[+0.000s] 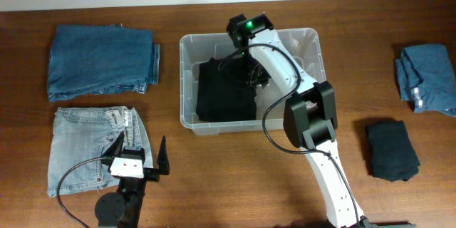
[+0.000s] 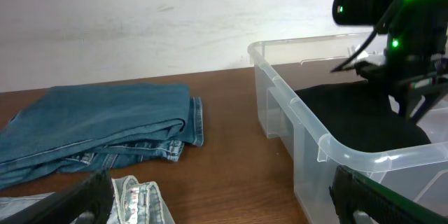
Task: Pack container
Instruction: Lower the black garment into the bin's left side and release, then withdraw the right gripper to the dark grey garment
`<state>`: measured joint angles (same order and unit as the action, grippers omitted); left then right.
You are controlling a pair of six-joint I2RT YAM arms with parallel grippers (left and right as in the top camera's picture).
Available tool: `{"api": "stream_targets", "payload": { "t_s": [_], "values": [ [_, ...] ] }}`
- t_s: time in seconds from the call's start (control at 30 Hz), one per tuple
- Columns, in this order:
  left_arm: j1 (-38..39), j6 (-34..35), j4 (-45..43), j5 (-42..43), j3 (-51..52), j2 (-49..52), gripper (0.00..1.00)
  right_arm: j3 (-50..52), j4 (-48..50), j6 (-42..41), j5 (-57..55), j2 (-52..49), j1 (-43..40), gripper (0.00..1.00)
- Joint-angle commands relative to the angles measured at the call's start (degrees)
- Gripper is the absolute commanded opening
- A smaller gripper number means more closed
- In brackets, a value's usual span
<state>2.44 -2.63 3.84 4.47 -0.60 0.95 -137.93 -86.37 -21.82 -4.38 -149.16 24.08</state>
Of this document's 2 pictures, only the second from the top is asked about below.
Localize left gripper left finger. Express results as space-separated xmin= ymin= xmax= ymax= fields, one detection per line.
xmin=1 ymin=170 xmax=114 ymax=224

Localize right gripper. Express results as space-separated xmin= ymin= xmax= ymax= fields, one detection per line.
xmin=354 ymin=24 xmax=447 ymax=123

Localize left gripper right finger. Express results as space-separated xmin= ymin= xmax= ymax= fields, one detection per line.
xmin=329 ymin=165 xmax=447 ymax=224

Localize large black garment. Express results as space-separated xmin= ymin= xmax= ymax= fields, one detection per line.
xmin=295 ymin=81 xmax=431 ymax=153

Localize light blue folded jeans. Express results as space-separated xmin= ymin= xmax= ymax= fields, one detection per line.
xmin=1 ymin=176 xmax=175 ymax=224

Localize dark blue folded jeans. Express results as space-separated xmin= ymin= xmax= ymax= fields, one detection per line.
xmin=1 ymin=83 xmax=204 ymax=188

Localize clear plastic storage bin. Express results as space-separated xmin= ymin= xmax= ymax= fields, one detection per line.
xmin=248 ymin=33 xmax=447 ymax=223

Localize right black cable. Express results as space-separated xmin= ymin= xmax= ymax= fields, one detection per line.
xmin=330 ymin=0 xmax=421 ymax=74

